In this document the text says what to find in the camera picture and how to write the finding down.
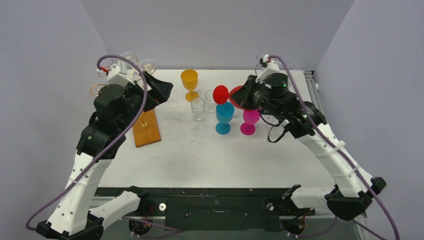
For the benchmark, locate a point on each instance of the red wine glass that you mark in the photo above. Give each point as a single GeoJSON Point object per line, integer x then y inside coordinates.
{"type": "Point", "coordinates": [221, 94]}

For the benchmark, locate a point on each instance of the chrome wire glass rack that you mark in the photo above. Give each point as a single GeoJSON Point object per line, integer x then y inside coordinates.
{"type": "Point", "coordinates": [258, 68]}

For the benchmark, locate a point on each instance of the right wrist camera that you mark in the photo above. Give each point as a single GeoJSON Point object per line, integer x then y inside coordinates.
{"type": "Point", "coordinates": [269, 66]}

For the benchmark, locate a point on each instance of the yellow plastic goblet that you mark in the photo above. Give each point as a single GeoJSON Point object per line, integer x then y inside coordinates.
{"type": "Point", "coordinates": [189, 78]}

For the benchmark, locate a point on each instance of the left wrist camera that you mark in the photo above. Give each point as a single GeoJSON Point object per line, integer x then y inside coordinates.
{"type": "Point", "coordinates": [117, 74]}

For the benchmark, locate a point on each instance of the wooden rack base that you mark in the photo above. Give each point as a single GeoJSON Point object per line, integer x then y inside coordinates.
{"type": "Point", "coordinates": [146, 129]}

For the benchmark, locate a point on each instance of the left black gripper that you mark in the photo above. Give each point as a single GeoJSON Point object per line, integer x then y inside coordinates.
{"type": "Point", "coordinates": [157, 94]}

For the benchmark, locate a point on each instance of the aluminium rail frame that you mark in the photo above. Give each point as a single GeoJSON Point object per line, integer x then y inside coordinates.
{"type": "Point", "coordinates": [307, 226]}

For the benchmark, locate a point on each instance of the pink wine glass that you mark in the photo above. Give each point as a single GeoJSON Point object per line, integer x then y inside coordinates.
{"type": "Point", "coordinates": [250, 119]}

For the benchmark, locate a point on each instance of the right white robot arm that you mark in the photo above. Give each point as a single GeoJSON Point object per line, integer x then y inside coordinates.
{"type": "Point", "coordinates": [349, 197]}

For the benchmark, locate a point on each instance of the clear etched glass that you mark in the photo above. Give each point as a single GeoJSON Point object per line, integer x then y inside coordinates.
{"type": "Point", "coordinates": [198, 108]}
{"type": "Point", "coordinates": [210, 104]}

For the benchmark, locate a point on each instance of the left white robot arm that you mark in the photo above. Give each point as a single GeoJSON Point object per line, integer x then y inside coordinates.
{"type": "Point", "coordinates": [118, 105]}

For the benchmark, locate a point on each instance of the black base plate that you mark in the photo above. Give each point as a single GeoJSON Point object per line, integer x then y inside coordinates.
{"type": "Point", "coordinates": [220, 209]}

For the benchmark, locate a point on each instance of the clear wine glass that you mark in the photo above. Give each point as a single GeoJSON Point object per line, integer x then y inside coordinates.
{"type": "Point", "coordinates": [148, 65]}
{"type": "Point", "coordinates": [131, 56]}

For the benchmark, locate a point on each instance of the blue wine glass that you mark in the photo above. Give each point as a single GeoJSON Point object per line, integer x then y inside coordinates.
{"type": "Point", "coordinates": [224, 114]}

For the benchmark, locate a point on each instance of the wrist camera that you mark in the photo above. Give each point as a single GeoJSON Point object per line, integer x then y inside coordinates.
{"type": "Point", "coordinates": [269, 66]}
{"type": "Point", "coordinates": [117, 74]}

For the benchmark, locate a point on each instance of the clear wine glass back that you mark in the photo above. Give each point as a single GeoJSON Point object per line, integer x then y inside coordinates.
{"type": "Point", "coordinates": [148, 65]}

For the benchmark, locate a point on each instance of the gold wire glass rack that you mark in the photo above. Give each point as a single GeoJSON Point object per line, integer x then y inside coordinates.
{"type": "Point", "coordinates": [138, 77]}

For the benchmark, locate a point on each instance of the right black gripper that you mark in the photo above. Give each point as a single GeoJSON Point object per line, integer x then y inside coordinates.
{"type": "Point", "coordinates": [250, 93]}

